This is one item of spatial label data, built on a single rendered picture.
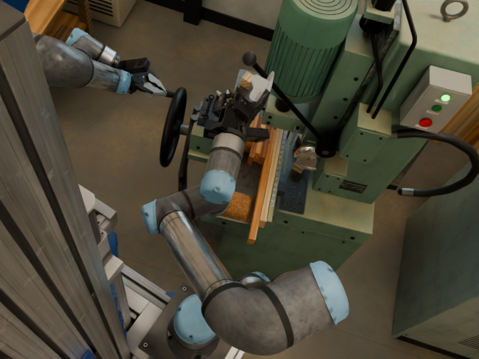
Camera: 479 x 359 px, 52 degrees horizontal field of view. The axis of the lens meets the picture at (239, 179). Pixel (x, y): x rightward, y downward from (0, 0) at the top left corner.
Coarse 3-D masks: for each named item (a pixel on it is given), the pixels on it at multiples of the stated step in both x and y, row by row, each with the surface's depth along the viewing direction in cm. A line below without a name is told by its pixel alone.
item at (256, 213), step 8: (272, 152) 159; (264, 160) 157; (264, 168) 156; (264, 176) 154; (264, 184) 153; (264, 192) 151; (256, 200) 152; (256, 208) 148; (256, 216) 147; (256, 224) 146; (256, 232) 145; (248, 240) 145
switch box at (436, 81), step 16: (432, 80) 109; (448, 80) 110; (464, 80) 111; (416, 96) 115; (432, 96) 112; (464, 96) 110; (400, 112) 124; (416, 112) 117; (448, 112) 115; (416, 128) 122; (432, 128) 121
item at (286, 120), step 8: (272, 96) 153; (272, 104) 152; (296, 104) 153; (304, 104) 154; (264, 112) 151; (272, 112) 150; (280, 112) 151; (288, 112) 151; (304, 112) 152; (264, 120) 154; (272, 120) 153; (280, 120) 152; (288, 120) 152; (296, 120) 151; (280, 128) 156; (288, 128) 155; (304, 128) 153
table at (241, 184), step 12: (240, 72) 178; (252, 72) 179; (192, 156) 163; (204, 156) 163; (240, 168) 159; (252, 168) 160; (240, 180) 157; (252, 180) 157; (240, 192) 155; (252, 192) 155; (252, 204) 153; (204, 216) 151; (216, 216) 150; (240, 228) 153
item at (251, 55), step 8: (248, 56) 115; (256, 56) 117; (248, 64) 116; (256, 64) 118; (264, 72) 120; (272, 88) 124; (280, 96) 126; (288, 104) 128; (296, 112) 130; (304, 120) 132; (312, 128) 135; (320, 136) 138; (328, 136) 139; (320, 144) 138; (328, 144) 138; (336, 144) 140; (320, 152) 140; (328, 152) 140; (336, 152) 142
